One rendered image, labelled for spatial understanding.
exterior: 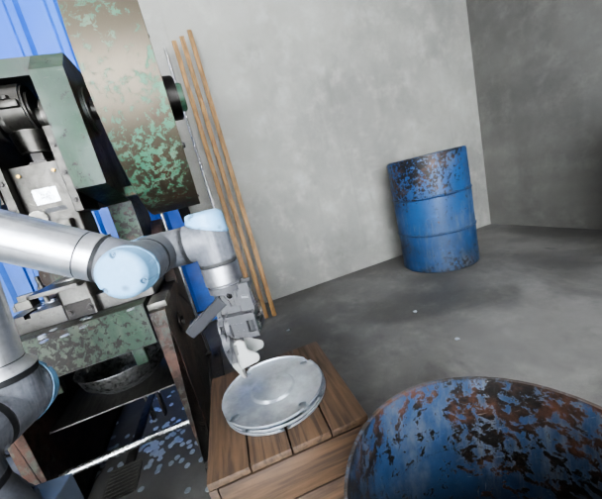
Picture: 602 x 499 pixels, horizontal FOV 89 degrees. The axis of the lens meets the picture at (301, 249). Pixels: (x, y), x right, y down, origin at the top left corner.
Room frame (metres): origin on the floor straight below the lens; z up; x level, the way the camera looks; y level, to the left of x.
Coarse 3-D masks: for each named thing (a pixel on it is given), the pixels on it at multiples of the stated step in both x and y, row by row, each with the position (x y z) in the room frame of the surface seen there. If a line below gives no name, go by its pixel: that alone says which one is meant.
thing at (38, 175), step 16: (48, 160) 1.13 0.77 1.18; (16, 176) 1.06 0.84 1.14; (32, 176) 1.08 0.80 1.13; (48, 176) 1.09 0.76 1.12; (32, 192) 1.07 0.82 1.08; (48, 192) 1.08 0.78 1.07; (64, 192) 1.10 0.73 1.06; (32, 208) 1.07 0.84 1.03; (48, 208) 1.08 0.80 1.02; (64, 208) 1.09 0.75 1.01; (64, 224) 1.06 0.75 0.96; (80, 224) 1.10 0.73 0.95; (96, 224) 1.22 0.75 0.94
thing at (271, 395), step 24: (264, 360) 0.91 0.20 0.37; (288, 360) 0.89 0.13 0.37; (312, 360) 0.85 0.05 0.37; (240, 384) 0.83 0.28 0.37; (264, 384) 0.79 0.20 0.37; (288, 384) 0.76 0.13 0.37; (312, 384) 0.74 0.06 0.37; (240, 408) 0.72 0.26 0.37; (264, 408) 0.70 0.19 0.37; (288, 408) 0.68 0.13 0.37
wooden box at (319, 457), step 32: (288, 352) 0.97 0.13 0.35; (320, 352) 0.92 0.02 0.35; (224, 384) 0.88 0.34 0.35; (224, 416) 0.73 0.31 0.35; (320, 416) 0.64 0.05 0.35; (352, 416) 0.62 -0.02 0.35; (224, 448) 0.62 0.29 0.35; (256, 448) 0.60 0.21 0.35; (288, 448) 0.58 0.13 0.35; (320, 448) 0.59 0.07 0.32; (224, 480) 0.54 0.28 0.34; (256, 480) 0.55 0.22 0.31; (288, 480) 0.57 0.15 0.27; (320, 480) 0.58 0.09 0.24
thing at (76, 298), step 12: (48, 288) 0.92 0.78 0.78; (60, 288) 0.88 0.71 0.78; (72, 288) 0.99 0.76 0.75; (84, 288) 1.00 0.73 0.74; (96, 288) 1.05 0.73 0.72; (60, 300) 0.98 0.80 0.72; (72, 300) 0.99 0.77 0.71; (84, 300) 1.00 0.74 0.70; (96, 300) 1.01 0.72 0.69; (72, 312) 0.98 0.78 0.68; (84, 312) 0.99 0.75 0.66; (96, 312) 1.00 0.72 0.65
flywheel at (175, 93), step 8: (168, 80) 1.23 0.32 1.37; (168, 88) 1.22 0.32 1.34; (176, 88) 1.26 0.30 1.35; (168, 96) 1.22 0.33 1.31; (176, 96) 1.23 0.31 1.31; (184, 96) 1.27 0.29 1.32; (176, 104) 1.24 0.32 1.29; (184, 104) 1.27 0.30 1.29; (176, 112) 1.25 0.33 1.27; (176, 120) 1.30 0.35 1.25
